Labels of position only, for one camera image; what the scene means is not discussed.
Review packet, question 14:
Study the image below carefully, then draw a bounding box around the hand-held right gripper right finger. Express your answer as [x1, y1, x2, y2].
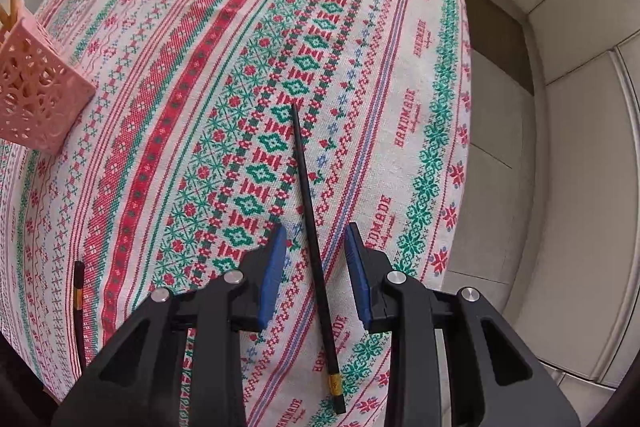
[344, 222, 581, 427]

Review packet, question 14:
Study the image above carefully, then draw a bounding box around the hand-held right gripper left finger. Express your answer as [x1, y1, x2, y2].
[50, 222, 288, 427]

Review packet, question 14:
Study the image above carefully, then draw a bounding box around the black chopstick with gold band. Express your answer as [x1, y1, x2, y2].
[72, 261, 88, 370]
[290, 103, 347, 415]

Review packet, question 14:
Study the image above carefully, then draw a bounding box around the pink perforated chopstick holder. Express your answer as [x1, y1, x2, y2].
[0, 0, 97, 155]

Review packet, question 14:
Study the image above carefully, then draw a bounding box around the patterned woven tablecloth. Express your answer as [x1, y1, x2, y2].
[0, 0, 473, 427]

